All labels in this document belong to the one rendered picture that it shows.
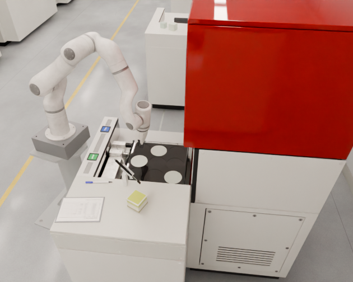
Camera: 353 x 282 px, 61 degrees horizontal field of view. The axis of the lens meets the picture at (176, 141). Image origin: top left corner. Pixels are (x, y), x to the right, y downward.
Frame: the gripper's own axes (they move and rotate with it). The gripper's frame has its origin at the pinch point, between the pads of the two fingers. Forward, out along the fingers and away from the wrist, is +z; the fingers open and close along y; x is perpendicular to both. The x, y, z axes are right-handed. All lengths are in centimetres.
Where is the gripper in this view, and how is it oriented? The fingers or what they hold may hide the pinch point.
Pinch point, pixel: (141, 144)
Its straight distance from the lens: 180.7
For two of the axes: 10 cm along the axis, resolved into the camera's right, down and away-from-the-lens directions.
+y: -2.7, 6.9, -6.7
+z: -1.1, 6.7, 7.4
